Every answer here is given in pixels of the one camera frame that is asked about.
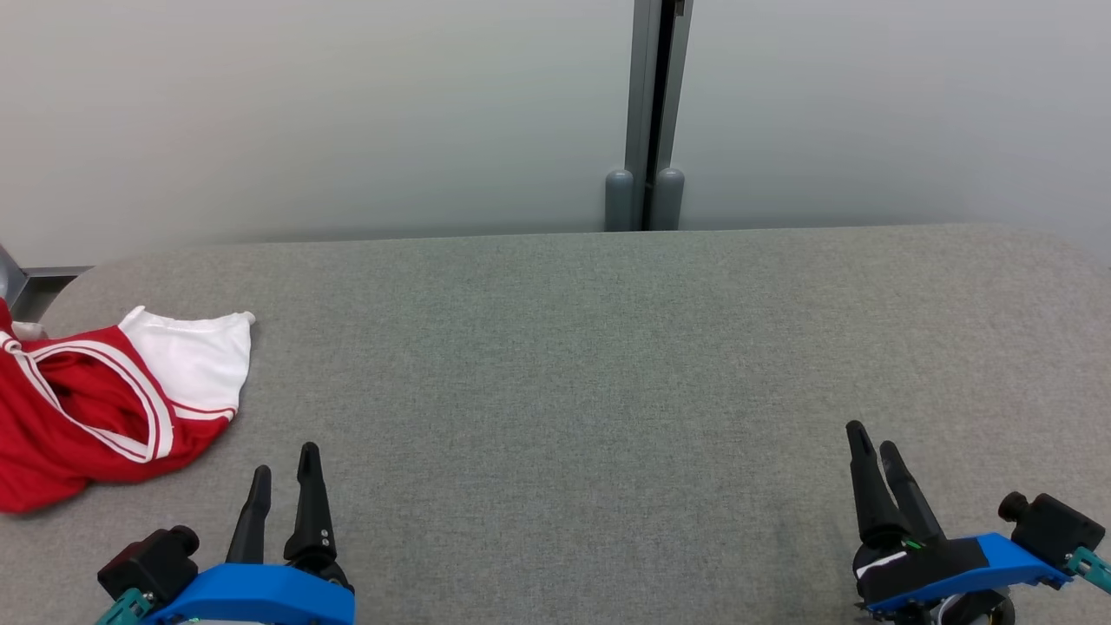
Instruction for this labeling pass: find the grey cylinder bumper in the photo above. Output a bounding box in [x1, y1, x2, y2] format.
[605, 169, 637, 233]
[653, 168, 686, 231]

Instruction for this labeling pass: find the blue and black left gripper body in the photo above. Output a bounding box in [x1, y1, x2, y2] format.
[143, 560, 357, 625]

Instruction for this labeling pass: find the grey fabric upholstered platform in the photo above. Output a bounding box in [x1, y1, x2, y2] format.
[0, 223, 1111, 625]

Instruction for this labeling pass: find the left camera cable teal plug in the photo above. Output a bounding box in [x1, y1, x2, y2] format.
[95, 589, 154, 625]

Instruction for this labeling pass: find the grey partition post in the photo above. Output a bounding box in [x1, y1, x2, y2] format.
[625, 0, 695, 231]

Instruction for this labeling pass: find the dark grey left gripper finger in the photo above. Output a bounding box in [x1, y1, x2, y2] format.
[226, 465, 272, 565]
[284, 443, 339, 565]

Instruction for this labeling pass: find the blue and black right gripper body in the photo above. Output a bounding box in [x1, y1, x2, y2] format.
[853, 531, 1073, 625]

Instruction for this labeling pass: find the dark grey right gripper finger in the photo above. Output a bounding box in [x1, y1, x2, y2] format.
[879, 441, 947, 542]
[846, 421, 909, 549]

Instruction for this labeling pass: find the red jersey with black lettering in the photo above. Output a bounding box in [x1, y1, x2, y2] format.
[0, 299, 257, 515]

